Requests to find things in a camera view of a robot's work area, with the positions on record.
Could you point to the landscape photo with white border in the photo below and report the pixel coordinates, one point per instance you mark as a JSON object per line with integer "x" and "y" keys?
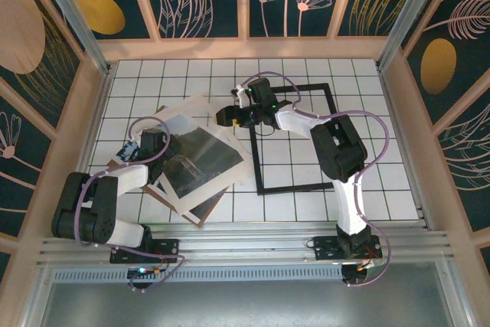
{"x": 206, "y": 158}

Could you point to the brown backing board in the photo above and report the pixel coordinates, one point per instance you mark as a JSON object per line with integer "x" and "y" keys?
{"x": 162, "y": 197}

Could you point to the black picture frame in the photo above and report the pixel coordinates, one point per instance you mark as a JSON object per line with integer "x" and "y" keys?
{"x": 294, "y": 188}

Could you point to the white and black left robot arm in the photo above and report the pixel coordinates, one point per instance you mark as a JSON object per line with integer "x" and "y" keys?
{"x": 99, "y": 204}

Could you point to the small circuit board with LEDs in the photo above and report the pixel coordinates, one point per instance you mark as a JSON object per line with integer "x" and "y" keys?
{"x": 143, "y": 271}

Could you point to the grey metal sheet panel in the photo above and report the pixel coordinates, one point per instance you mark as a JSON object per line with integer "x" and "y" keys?
{"x": 245, "y": 304}

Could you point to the aluminium table side rail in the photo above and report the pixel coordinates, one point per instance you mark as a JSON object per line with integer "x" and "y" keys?
{"x": 396, "y": 112}
{"x": 95, "y": 112}

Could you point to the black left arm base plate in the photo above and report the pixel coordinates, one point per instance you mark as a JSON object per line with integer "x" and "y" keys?
{"x": 168, "y": 246}

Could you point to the long aluminium mounting rail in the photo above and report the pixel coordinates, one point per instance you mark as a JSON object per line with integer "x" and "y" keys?
{"x": 249, "y": 244}

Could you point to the aluminium corner post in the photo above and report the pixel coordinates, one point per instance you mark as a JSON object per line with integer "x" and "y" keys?
{"x": 72, "y": 17}
{"x": 409, "y": 17}

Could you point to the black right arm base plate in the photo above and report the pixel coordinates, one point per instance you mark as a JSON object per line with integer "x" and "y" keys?
{"x": 325, "y": 248}

